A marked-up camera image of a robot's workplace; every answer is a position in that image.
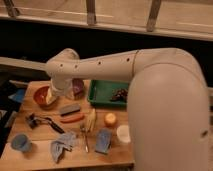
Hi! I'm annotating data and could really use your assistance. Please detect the white cup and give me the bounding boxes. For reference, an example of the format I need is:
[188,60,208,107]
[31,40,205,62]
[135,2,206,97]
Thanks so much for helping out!
[116,125,131,143]

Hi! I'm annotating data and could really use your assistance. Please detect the blue sponge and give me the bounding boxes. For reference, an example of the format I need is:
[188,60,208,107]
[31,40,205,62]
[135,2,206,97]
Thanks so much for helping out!
[95,129,111,154]

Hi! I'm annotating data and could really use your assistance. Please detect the green plastic tray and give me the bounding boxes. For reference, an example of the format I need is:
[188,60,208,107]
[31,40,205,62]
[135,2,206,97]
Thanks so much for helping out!
[87,80,129,107]

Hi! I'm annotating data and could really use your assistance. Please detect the black handled brush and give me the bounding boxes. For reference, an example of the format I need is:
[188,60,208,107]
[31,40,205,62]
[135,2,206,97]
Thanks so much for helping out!
[25,114,64,134]

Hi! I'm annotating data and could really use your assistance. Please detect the purple bowl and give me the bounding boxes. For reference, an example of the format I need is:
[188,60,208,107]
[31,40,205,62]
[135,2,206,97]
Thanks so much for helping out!
[72,79,85,99]

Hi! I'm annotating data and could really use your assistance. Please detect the grey eraser block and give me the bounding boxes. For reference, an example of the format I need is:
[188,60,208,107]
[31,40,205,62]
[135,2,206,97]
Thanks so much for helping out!
[59,104,80,116]

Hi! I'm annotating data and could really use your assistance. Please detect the blue-grey cloth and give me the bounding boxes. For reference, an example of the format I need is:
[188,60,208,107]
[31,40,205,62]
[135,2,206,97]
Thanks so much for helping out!
[50,132,77,163]

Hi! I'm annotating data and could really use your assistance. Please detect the blue cup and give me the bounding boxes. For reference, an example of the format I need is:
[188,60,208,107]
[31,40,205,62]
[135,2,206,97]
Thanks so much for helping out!
[11,134,32,152]

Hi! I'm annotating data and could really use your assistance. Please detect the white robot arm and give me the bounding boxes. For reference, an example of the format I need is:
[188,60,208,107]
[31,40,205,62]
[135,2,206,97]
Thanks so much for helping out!
[45,48,210,171]

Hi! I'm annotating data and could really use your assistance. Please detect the orange bowl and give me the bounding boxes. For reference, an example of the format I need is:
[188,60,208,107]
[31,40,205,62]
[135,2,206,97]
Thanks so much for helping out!
[33,86,51,108]

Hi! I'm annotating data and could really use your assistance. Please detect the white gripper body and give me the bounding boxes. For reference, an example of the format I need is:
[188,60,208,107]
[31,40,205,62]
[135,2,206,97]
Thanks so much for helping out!
[45,80,73,105]

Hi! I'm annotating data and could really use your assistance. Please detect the blue object left edge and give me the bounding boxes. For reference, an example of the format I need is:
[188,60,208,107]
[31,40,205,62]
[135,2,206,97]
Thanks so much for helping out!
[9,89,26,103]

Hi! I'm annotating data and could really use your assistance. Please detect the metal fork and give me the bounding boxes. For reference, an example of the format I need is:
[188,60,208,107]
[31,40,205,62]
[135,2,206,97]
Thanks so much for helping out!
[80,123,89,153]

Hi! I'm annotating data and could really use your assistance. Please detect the dark brown clump in tray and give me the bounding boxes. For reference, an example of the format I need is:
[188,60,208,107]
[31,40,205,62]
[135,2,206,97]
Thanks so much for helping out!
[111,89,128,102]

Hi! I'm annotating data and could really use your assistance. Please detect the orange fruit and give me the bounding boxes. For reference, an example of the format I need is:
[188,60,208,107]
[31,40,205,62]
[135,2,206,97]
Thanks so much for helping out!
[104,113,117,127]

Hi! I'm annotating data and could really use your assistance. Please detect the orange carrot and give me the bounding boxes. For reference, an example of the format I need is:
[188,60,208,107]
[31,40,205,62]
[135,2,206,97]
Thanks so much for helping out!
[60,114,84,123]

